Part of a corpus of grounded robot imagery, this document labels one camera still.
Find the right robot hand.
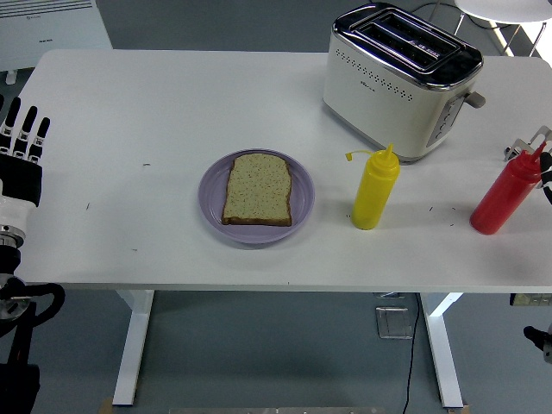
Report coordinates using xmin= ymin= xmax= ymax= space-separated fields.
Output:
xmin=538 ymin=151 xmax=552 ymax=193

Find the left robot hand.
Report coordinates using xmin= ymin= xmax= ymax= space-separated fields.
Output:
xmin=0 ymin=93 xmax=52 ymax=232

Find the red squeeze bottle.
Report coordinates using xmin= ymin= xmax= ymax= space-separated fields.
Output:
xmin=468 ymin=140 xmax=549 ymax=236

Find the bread slice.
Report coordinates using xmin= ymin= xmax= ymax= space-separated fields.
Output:
xmin=221 ymin=153 xmax=294 ymax=228

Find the metal toast rack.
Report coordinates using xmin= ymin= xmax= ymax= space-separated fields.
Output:
xmin=503 ymin=125 xmax=552 ymax=163

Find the white heater appliance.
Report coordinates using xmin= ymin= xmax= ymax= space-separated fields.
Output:
xmin=0 ymin=0 xmax=114 ymax=85

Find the white round background table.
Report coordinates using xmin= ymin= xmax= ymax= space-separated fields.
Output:
xmin=452 ymin=0 xmax=552 ymax=58

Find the yellow squeeze bottle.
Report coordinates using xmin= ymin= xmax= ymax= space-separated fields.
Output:
xmin=343 ymin=142 xmax=402 ymax=231

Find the cream two-slot toaster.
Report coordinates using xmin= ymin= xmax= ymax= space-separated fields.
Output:
xmin=321 ymin=2 xmax=487 ymax=165

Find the white table leg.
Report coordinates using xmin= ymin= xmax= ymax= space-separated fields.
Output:
xmin=110 ymin=289 xmax=156 ymax=407
xmin=420 ymin=292 xmax=466 ymax=410

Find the purple round plate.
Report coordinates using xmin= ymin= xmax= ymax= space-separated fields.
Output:
xmin=197 ymin=148 xmax=317 ymax=246

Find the black floor cable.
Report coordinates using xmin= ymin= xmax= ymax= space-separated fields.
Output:
xmin=400 ymin=292 xmax=423 ymax=414

